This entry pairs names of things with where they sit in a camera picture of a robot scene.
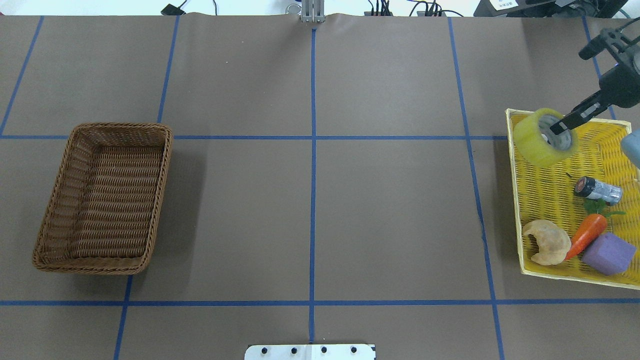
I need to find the aluminium frame post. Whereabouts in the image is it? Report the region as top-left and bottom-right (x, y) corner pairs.
(299, 0), (326, 23)

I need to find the small black device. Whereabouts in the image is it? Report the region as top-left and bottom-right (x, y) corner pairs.
(160, 3), (186, 16)

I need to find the purple foam cube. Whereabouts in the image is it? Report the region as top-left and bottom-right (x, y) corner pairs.
(582, 232), (638, 276)

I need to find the brown wicker basket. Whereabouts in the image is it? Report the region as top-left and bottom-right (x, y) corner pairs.
(32, 122), (174, 275)

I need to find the toy croissant bread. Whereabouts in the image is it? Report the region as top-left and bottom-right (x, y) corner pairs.
(522, 219), (572, 265)

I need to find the yellow tape roll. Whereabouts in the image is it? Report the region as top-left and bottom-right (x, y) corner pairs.
(512, 108), (579, 168)

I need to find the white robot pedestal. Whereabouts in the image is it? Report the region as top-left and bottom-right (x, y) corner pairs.
(244, 343), (377, 360)

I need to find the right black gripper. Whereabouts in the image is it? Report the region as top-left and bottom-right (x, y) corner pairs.
(550, 63), (640, 135)

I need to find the orange toy carrot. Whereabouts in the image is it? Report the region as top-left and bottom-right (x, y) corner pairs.
(564, 213), (608, 261)

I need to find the black cylindrical battery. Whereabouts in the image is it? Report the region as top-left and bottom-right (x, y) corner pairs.
(573, 177), (623, 207)

